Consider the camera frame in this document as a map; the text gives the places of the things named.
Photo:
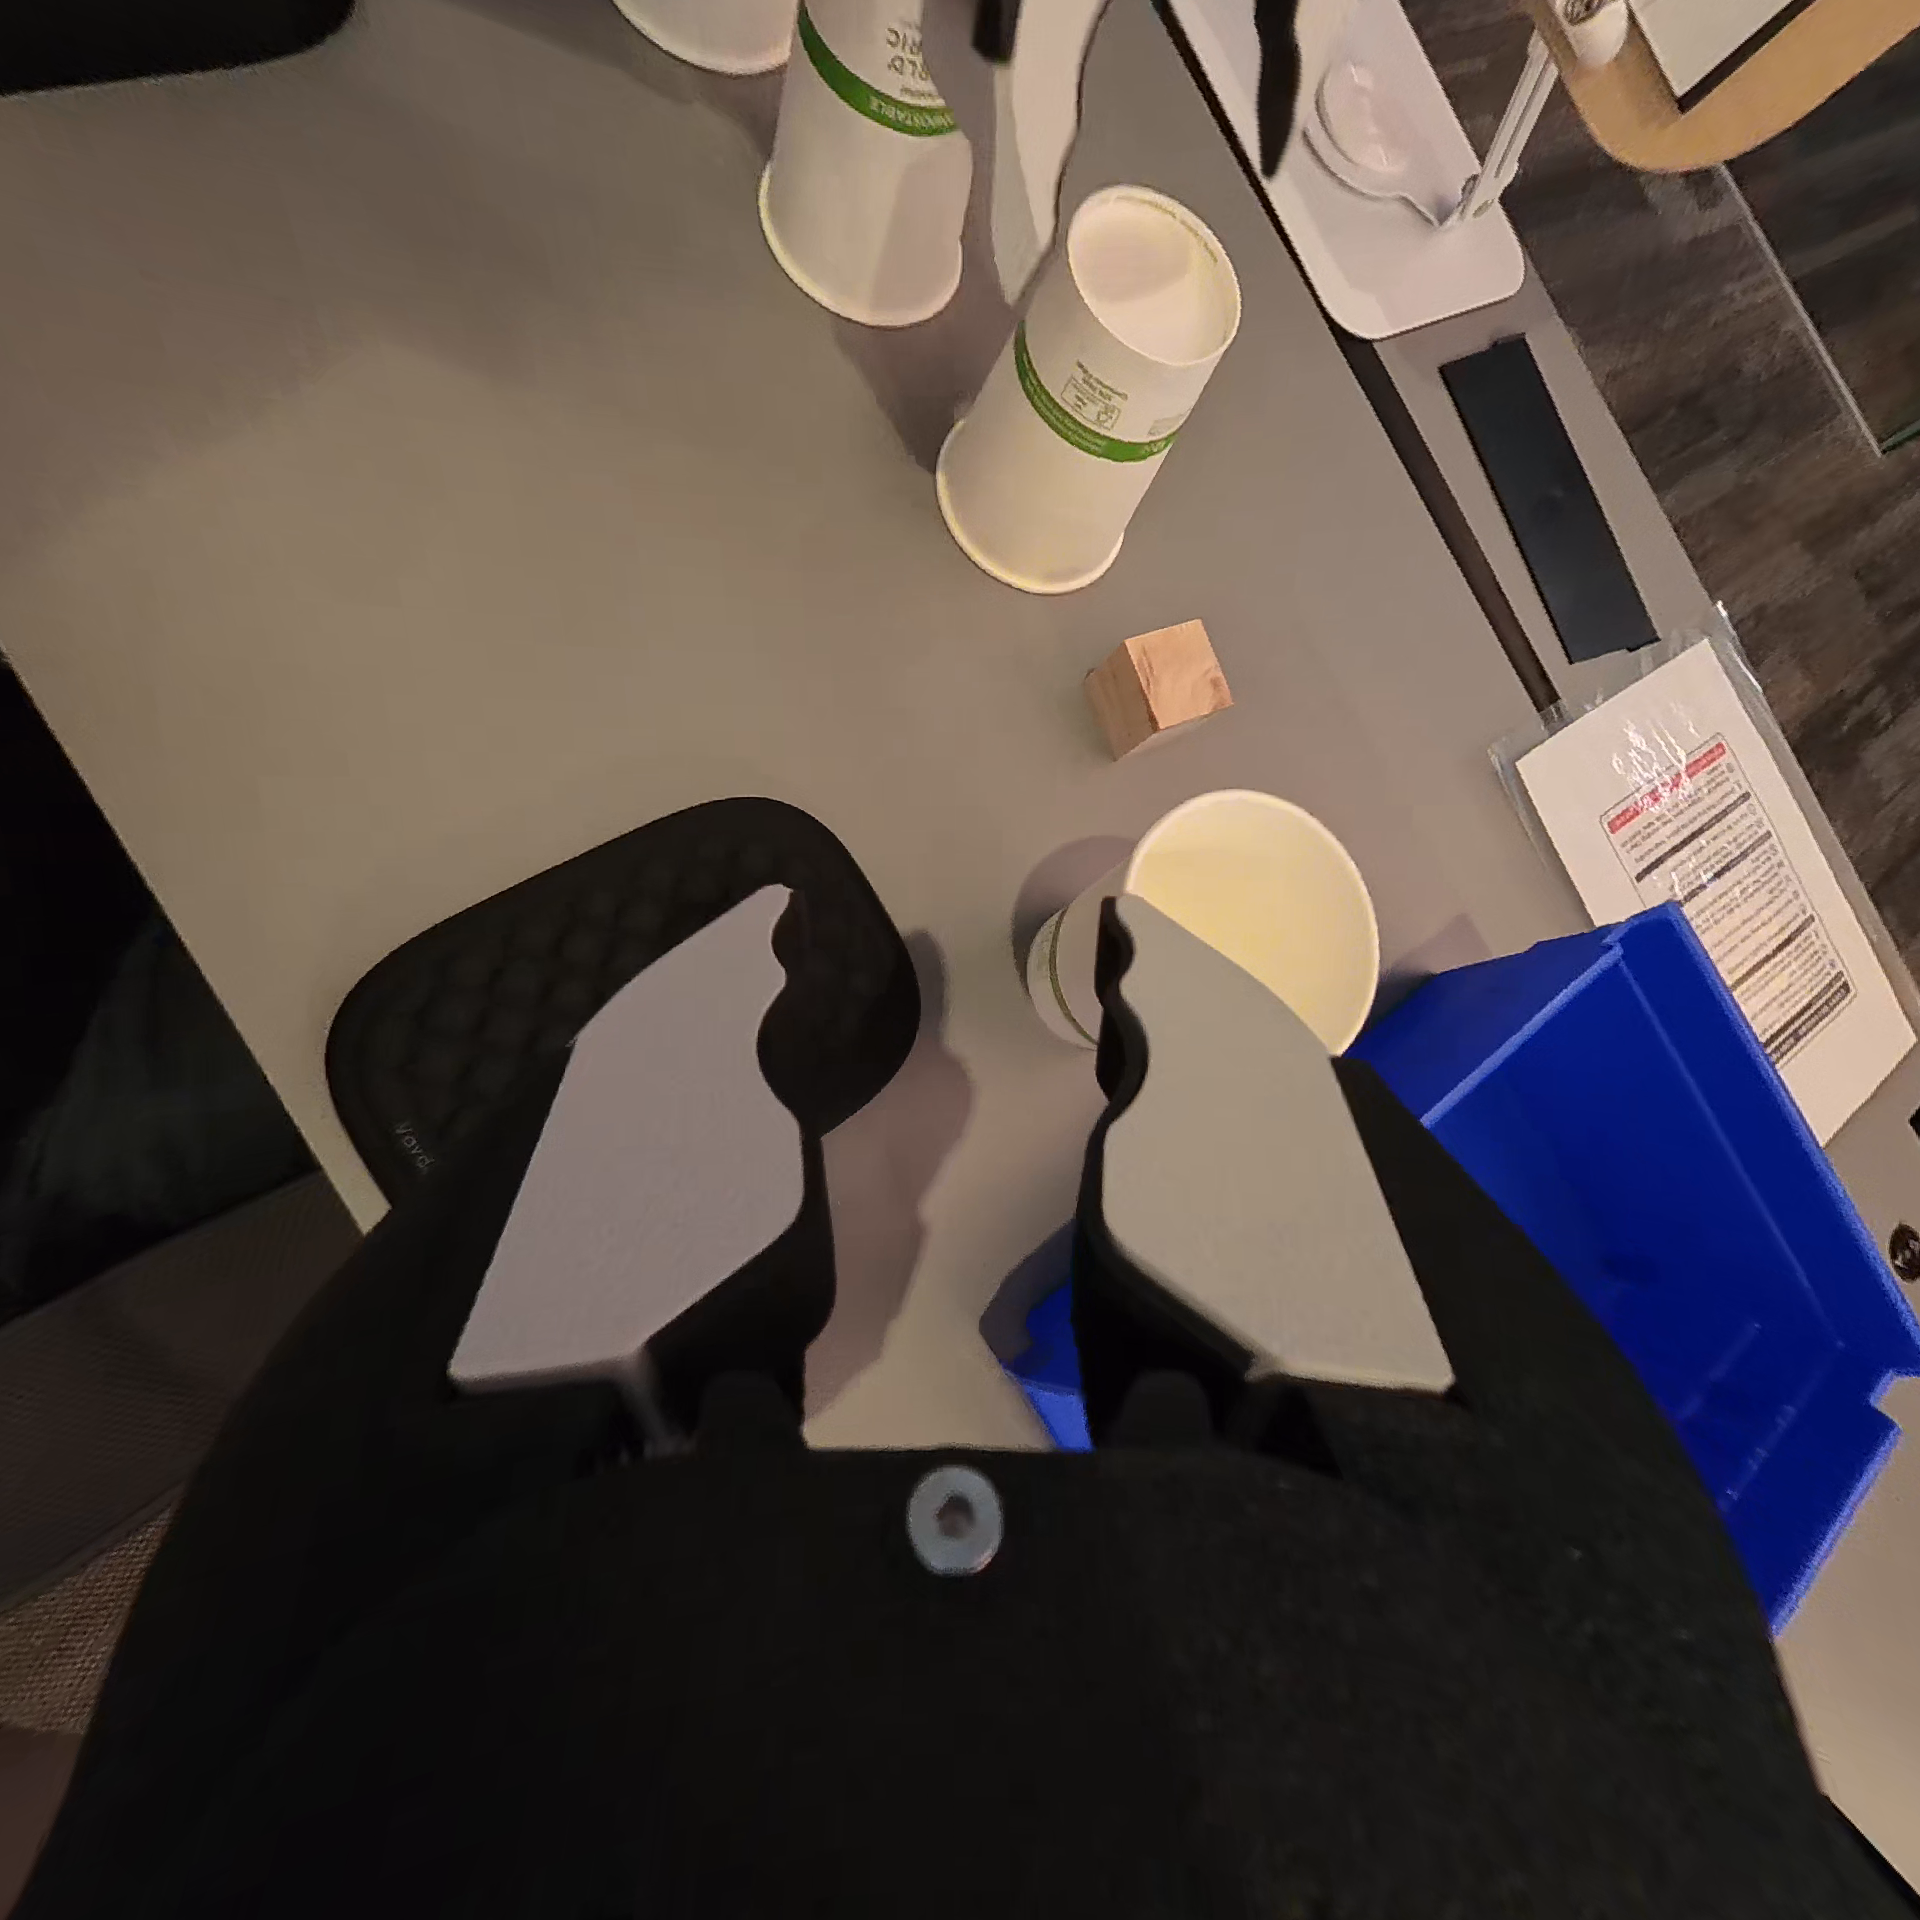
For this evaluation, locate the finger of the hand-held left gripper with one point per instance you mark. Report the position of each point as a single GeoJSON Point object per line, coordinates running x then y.
{"type": "Point", "coordinates": [1044, 136]}
{"type": "Point", "coordinates": [1224, 19]}

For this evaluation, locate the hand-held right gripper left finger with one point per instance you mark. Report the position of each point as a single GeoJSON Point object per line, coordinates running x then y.
{"type": "Point", "coordinates": [646, 1185]}

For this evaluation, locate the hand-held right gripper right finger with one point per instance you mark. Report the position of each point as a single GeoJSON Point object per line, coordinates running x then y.
{"type": "Point", "coordinates": [1260, 1185]}

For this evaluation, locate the white paper cup green band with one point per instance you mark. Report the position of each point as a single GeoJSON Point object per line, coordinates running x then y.
{"type": "Point", "coordinates": [1051, 451]}
{"type": "Point", "coordinates": [705, 32]}
{"type": "Point", "coordinates": [1260, 902]}
{"type": "Point", "coordinates": [856, 196]}

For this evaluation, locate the light wooden cube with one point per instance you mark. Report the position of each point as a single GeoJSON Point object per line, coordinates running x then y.
{"type": "Point", "coordinates": [1155, 691]}

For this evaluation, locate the instruction board on stand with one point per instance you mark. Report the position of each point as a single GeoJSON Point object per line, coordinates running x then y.
{"type": "Point", "coordinates": [1424, 255]}

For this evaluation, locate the blue plastic bin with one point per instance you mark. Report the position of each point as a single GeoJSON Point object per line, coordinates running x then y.
{"type": "Point", "coordinates": [1652, 1200]}

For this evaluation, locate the laminated instruction sheet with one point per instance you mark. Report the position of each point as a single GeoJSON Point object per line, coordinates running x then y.
{"type": "Point", "coordinates": [1711, 38]}

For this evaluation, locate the white printed paper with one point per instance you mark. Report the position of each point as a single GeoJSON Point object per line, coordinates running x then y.
{"type": "Point", "coordinates": [1635, 811]}

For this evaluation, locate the black zip jacket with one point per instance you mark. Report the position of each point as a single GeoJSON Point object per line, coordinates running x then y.
{"type": "Point", "coordinates": [91, 1051]}

